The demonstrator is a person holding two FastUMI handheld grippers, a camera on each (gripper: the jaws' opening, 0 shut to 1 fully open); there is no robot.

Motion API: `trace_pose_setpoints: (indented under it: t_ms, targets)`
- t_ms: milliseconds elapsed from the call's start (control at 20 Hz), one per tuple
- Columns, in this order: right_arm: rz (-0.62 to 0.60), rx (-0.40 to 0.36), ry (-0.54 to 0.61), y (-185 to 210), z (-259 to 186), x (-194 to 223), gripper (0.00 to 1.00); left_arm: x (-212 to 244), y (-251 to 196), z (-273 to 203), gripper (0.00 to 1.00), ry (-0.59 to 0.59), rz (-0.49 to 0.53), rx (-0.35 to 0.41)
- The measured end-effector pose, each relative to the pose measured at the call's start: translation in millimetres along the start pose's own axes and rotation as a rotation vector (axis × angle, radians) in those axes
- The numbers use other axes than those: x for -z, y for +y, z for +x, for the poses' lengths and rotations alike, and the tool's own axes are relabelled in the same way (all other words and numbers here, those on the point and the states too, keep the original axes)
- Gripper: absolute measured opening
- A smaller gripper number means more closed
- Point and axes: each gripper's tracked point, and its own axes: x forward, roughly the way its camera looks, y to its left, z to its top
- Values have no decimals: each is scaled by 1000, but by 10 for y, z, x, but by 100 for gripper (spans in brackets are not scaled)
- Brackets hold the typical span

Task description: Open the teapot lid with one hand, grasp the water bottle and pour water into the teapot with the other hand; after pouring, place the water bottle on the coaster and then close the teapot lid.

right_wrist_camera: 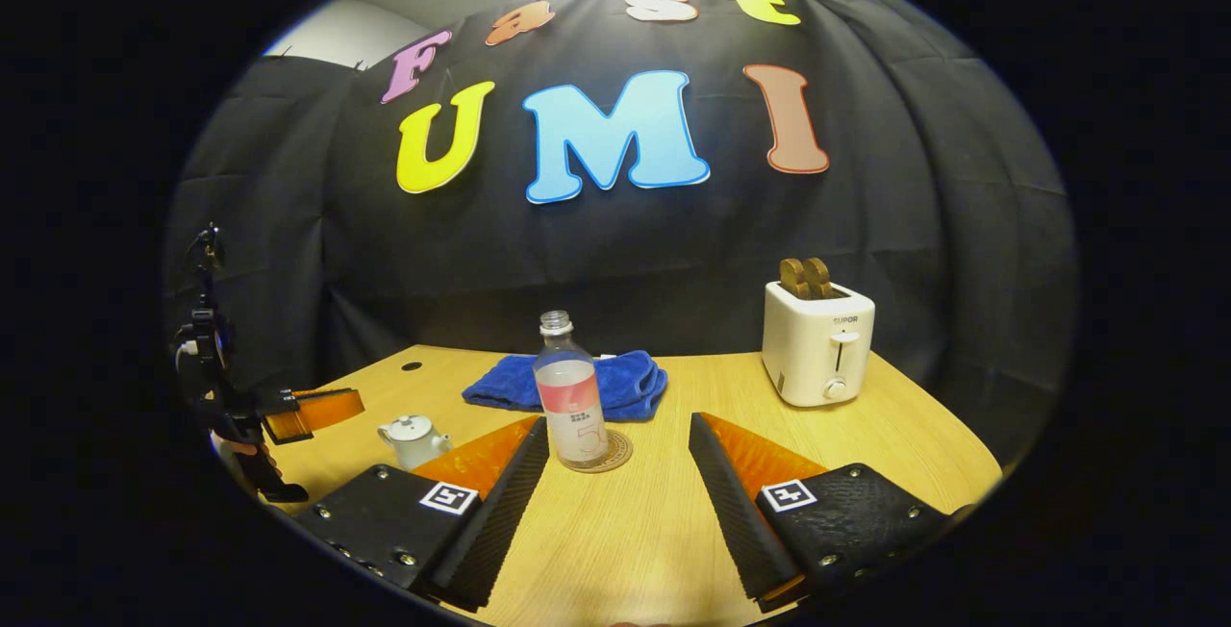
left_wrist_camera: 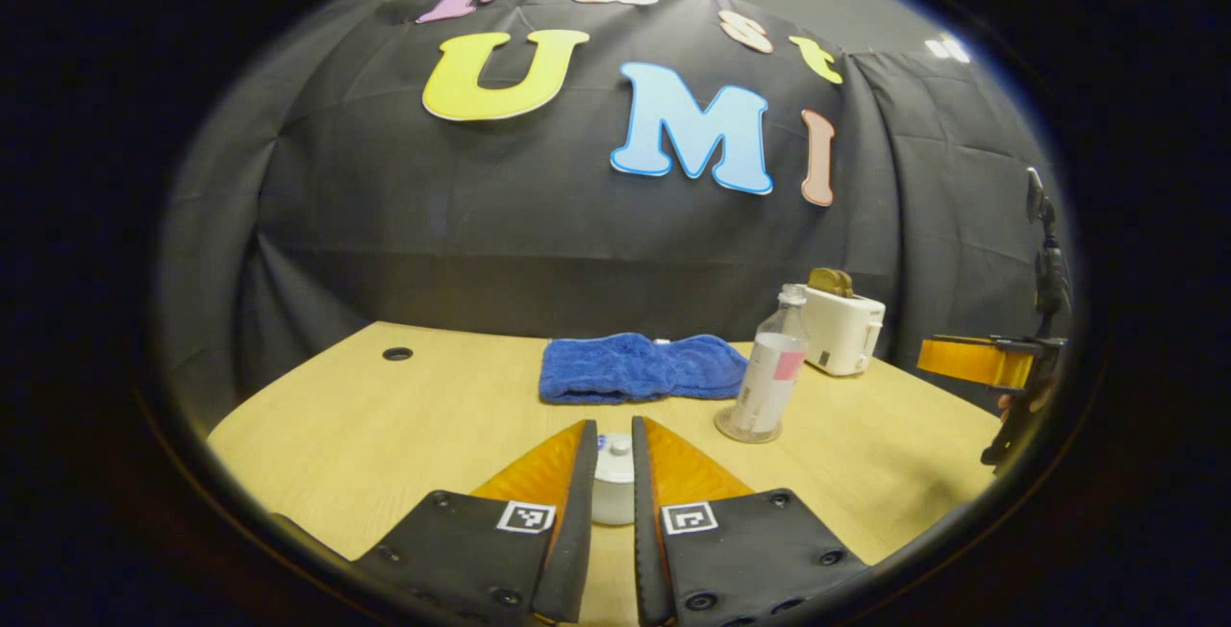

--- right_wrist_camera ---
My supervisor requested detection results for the clear water bottle red label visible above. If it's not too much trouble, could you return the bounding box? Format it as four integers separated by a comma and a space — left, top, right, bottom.
532, 311, 610, 469

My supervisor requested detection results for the round wooden coaster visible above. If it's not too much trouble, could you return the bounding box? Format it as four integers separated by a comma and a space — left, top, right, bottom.
563, 430, 634, 474

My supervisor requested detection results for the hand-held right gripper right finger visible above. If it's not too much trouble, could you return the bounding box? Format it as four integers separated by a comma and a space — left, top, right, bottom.
688, 412, 967, 614

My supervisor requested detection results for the white toaster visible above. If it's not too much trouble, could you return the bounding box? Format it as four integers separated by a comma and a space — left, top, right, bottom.
762, 281, 876, 408

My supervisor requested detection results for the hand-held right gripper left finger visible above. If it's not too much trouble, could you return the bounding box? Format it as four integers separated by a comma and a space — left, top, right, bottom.
293, 415, 551, 611

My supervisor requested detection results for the white teacup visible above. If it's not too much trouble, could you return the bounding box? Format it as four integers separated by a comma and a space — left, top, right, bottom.
377, 414, 453, 471

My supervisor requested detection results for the blue towel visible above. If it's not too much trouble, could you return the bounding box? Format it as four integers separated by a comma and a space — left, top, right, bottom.
462, 350, 668, 422

